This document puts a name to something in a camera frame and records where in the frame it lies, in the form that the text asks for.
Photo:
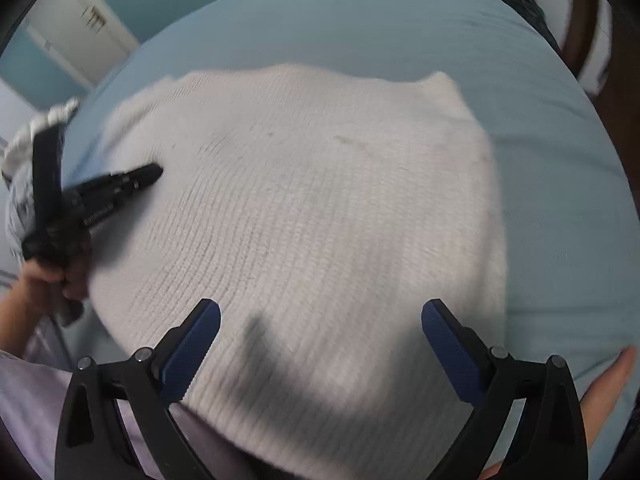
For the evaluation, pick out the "white chunky knit blanket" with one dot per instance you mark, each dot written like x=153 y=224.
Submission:
x=22 y=150

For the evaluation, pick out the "light blue bed sheet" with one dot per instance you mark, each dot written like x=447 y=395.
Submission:
x=550 y=170

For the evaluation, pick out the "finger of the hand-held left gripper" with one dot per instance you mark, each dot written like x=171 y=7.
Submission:
x=47 y=175
x=127 y=182

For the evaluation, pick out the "person's left hand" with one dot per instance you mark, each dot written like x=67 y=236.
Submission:
x=70 y=280

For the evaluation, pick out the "dark wooden chair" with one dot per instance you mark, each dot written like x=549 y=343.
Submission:
x=595 y=45

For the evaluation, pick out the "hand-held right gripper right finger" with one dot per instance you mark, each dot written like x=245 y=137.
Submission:
x=452 y=355

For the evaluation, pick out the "cream knit sweater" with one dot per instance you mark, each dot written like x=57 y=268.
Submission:
x=310 y=200

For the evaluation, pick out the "white door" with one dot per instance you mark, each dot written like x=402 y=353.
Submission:
x=85 y=30

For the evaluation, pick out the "person's left forearm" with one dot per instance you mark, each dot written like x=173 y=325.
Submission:
x=17 y=317

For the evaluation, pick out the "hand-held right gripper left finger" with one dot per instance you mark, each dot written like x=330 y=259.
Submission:
x=190 y=355

